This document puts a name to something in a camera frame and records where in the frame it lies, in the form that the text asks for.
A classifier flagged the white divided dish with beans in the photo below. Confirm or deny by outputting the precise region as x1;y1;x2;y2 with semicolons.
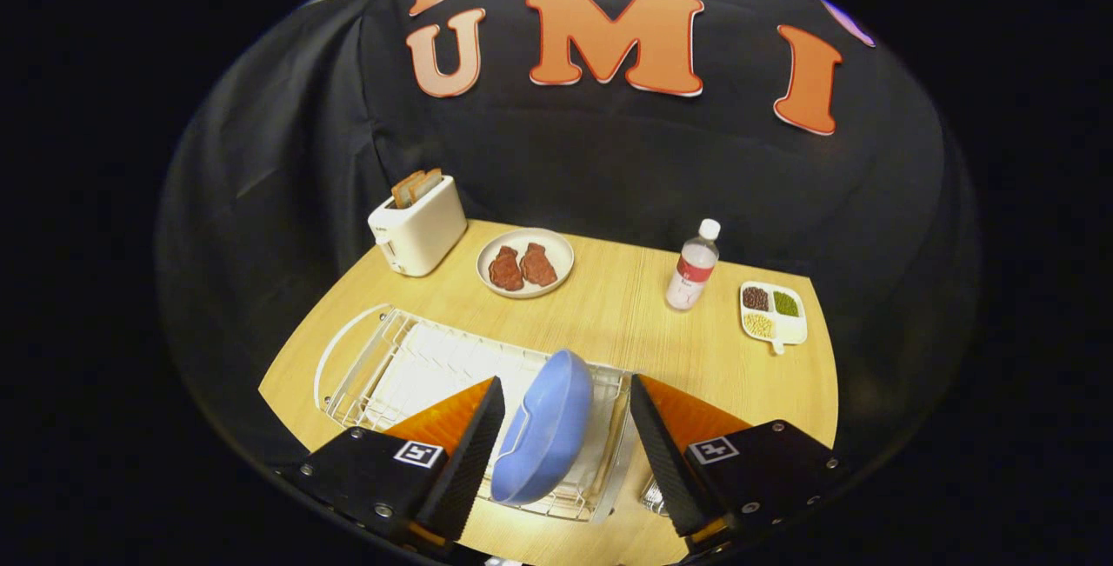
739;280;809;355

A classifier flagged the white wire dish rack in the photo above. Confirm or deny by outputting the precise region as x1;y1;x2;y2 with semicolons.
314;303;640;523

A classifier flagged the black backdrop cloth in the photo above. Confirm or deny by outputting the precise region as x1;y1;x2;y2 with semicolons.
157;0;983;497

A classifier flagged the brown meat piece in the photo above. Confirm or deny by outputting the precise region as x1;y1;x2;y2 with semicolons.
520;242;559;288
489;245;525;292

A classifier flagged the beige plate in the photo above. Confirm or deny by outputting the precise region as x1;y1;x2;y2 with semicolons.
477;228;576;299

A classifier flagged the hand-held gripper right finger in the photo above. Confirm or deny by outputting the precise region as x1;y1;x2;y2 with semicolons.
630;374;849;556

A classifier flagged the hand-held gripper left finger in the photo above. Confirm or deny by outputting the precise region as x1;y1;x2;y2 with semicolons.
278;376;507;549

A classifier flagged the blue plate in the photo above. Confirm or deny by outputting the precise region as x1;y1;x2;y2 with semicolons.
491;350;595;506

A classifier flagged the white toaster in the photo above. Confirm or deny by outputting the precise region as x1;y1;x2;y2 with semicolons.
368;175;469;277

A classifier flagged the clear bottle with red label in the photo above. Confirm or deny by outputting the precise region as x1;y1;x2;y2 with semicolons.
665;218;722;312

